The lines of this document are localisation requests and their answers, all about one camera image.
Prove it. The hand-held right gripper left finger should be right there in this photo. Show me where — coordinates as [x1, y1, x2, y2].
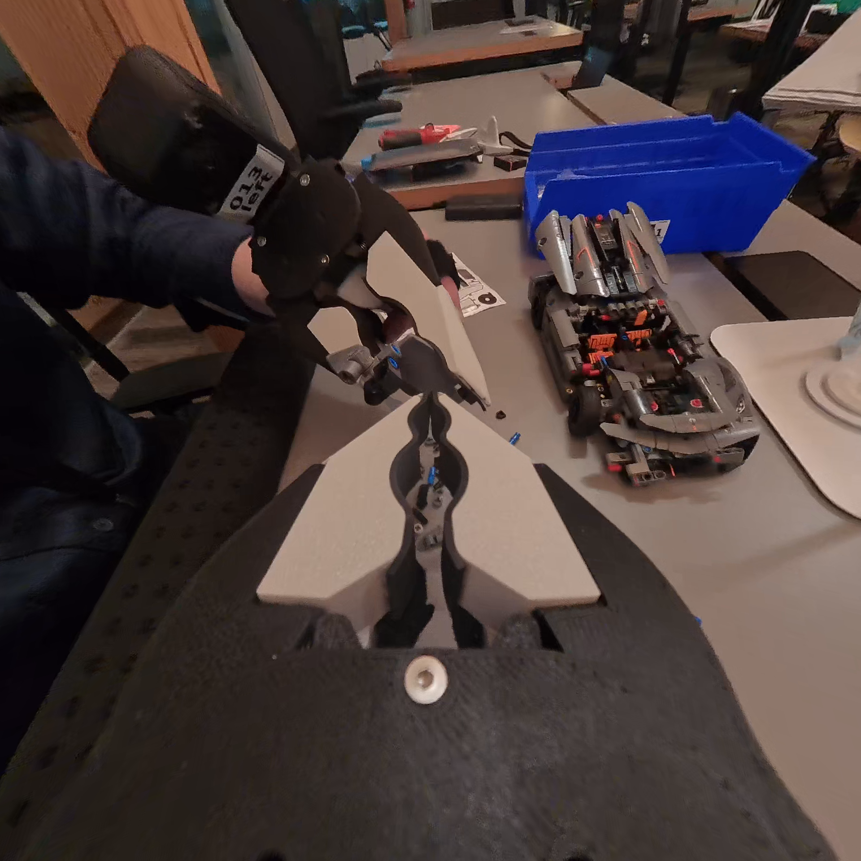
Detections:
[257, 394, 437, 650]

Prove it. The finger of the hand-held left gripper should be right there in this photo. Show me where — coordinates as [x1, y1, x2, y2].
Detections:
[365, 232, 493, 411]
[336, 274, 406, 345]

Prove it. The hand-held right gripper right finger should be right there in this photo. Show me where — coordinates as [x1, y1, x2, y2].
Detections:
[432, 394, 603, 650]

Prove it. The dark grey lego fender assembly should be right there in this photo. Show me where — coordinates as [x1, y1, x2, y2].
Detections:
[327, 336, 487, 409]

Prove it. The person's left forearm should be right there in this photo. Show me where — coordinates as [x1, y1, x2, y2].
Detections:
[0, 126, 255, 332]

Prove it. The lego sticker sheet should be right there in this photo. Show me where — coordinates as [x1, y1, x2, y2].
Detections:
[447, 252, 507, 317]

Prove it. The grey lego car model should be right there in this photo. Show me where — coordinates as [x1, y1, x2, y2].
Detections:
[528, 200, 762, 487]

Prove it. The person's left hand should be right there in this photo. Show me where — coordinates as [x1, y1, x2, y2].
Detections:
[230, 237, 466, 317]

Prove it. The black rectangular block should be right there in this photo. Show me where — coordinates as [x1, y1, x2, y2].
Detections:
[444, 194, 526, 223]

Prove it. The red and black tool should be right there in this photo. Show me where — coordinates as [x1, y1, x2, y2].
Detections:
[377, 122, 464, 150]

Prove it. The grey flat device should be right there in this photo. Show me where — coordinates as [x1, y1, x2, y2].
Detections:
[360, 138, 484, 184]

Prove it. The black office chair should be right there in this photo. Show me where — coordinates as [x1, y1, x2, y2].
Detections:
[225, 0, 404, 162]

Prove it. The white plastic object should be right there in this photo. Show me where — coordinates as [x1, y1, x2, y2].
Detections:
[473, 116, 534, 160]

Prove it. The wooden background table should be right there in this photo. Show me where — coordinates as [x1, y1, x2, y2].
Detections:
[380, 17, 585, 74]

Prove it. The blue plastic bin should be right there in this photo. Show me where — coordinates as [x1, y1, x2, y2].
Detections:
[523, 111, 817, 255]

